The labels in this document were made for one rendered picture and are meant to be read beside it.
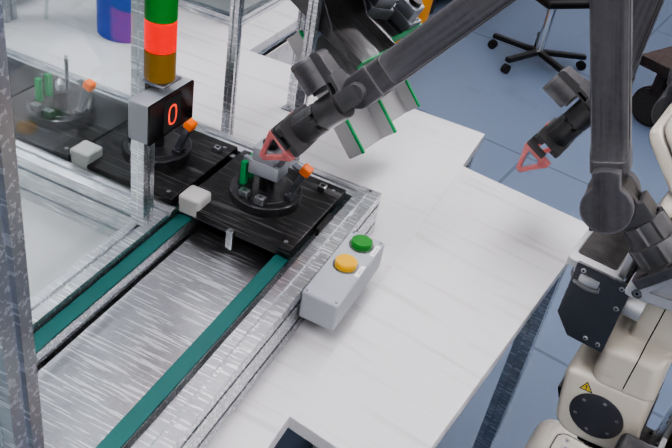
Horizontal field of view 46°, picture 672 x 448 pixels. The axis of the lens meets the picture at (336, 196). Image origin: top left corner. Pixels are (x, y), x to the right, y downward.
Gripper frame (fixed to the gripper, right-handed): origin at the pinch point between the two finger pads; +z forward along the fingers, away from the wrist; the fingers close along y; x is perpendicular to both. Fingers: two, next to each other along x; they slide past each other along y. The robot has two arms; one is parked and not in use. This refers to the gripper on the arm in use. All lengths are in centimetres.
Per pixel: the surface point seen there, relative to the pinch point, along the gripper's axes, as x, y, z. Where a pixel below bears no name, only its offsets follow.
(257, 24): -26, -93, 53
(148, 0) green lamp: -30.2, 20.9, -16.2
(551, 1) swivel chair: 45, -312, 45
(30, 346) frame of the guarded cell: -5, 82, -39
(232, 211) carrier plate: 5.0, 8.1, 9.6
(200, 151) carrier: -7.0, -5.5, 20.1
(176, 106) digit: -15.9, 17.6, -4.6
